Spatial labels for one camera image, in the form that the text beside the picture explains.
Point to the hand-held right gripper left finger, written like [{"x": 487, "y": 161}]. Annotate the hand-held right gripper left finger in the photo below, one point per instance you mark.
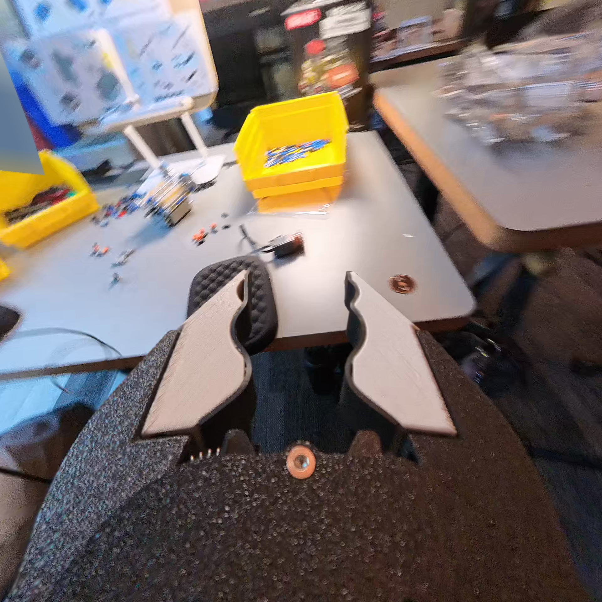
[{"x": 197, "y": 371}]

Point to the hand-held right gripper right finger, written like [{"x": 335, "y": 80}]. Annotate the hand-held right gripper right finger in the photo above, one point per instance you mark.
[{"x": 399, "y": 376}]

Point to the grey brick connector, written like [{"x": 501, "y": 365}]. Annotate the grey brick connector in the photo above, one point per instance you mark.
[{"x": 115, "y": 278}]

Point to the pile of grey connectors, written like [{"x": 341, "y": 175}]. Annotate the pile of grey connectors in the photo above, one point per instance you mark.
[{"x": 123, "y": 257}]

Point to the grey desk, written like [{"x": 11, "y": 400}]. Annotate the grey desk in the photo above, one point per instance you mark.
[{"x": 329, "y": 235}]

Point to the person's blue jeans leg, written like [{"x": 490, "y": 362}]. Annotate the person's blue jeans leg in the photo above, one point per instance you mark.
[{"x": 291, "y": 404}]

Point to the cluster of orange bushes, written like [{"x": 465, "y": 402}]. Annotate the cluster of orange bushes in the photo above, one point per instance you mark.
[{"x": 202, "y": 235}]

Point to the clear chair floor mat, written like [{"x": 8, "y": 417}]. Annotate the clear chair floor mat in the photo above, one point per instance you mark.
[{"x": 47, "y": 399}]

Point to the dark grey motor block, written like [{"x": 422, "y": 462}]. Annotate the dark grey motor block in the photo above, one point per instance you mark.
[{"x": 287, "y": 245}]

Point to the brick engine model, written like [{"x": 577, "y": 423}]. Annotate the brick engine model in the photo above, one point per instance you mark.
[{"x": 171, "y": 197}]

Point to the scatter of small mixed parts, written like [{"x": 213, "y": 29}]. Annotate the scatter of small mixed parts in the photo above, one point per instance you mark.
[{"x": 122, "y": 209}]

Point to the wooden background table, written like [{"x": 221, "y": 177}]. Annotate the wooden background table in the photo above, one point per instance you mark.
[{"x": 517, "y": 188}]

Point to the pile of dark brick parts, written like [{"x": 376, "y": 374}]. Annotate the pile of dark brick parts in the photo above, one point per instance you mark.
[{"x": 37, "y": 202}]

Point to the pile of blue brick pins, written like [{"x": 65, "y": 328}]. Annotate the pile of blue brick pins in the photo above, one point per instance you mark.
[{"x": 296, "y": 153}]

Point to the pile of clear plastic bags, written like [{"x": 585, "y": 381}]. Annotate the pile of clear plastic bags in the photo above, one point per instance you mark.
[{"x": 517, "y": 94}]

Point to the printed instruction booklet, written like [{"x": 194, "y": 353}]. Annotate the printed instruction booklet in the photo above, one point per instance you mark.
[{"x": 141, "y": 56}]

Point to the black printed kit box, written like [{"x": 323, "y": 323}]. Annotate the black printed kit box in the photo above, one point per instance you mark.
[{"x": 329, "y": 61}]

